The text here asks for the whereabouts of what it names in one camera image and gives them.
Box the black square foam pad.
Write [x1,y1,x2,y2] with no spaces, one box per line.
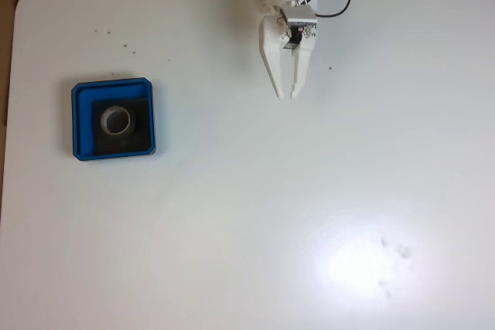
[91,97,152,153]

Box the white camera box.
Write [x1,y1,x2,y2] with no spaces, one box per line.
[283,5,317,26]

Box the blue square box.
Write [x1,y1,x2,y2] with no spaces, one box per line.
[70,77,159,162]

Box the black tape roll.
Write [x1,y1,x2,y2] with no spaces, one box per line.
[97,104,138,138]

